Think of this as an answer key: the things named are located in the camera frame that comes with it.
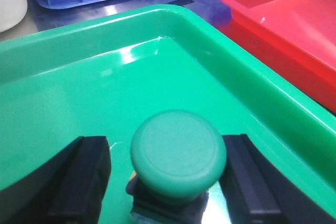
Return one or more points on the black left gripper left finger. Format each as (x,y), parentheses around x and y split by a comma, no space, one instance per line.
(68,188)

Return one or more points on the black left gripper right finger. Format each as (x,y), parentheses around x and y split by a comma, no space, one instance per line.
(257,192)

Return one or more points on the green mushroom push button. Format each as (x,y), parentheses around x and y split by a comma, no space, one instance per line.
(178,159)

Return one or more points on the green plastic tray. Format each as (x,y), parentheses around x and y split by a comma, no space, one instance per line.
(106,76)

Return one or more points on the red plastic tray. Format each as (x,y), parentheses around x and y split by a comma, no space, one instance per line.
(303,31)

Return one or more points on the beige plastic basket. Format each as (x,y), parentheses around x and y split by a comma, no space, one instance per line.
(12,12)

